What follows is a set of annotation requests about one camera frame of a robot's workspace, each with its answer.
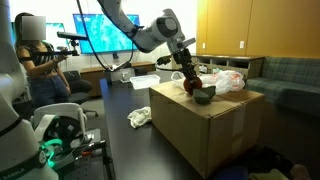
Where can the grey plaid sofa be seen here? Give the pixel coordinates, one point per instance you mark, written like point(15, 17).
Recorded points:
point(286, 83)

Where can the clear plastic container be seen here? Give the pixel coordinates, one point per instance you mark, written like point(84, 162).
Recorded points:
point(145, 81)

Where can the grey box device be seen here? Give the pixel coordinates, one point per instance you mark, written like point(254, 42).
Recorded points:
point(121, 75)

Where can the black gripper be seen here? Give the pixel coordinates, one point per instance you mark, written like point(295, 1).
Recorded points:
point(183, 60)

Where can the large cardboard box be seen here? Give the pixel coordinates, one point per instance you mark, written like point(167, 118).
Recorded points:
point(200, 126)

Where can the person in dark clothes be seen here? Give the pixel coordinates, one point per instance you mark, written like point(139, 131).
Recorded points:
point(43, 80)

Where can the large wall screen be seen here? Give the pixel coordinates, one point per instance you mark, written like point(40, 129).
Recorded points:
point(103, 36)

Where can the red plush fruit green leaf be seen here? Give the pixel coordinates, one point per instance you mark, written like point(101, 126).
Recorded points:
point(191, 86)

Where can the white plastic bag orange print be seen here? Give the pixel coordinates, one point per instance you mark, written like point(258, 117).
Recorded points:
point(223, 81)

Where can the white VR headset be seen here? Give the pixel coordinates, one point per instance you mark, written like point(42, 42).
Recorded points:
point(60, 126)

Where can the black office chair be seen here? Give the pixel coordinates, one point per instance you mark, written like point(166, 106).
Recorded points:
point(78, 91)

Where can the white cloth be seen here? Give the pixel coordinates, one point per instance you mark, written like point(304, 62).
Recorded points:
point(139, 116)

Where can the black stereo camera bar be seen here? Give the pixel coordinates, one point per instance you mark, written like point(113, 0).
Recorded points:
point(71, 36)

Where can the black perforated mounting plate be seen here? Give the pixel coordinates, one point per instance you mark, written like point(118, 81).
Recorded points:
point(83, 166)

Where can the wooden cabinet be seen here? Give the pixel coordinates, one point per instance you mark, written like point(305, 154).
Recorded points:
point(230, 63)

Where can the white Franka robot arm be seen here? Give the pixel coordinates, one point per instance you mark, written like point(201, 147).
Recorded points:
point(13, 100)

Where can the low wooden sideboard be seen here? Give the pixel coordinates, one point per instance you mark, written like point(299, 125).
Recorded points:
point(96, 75)

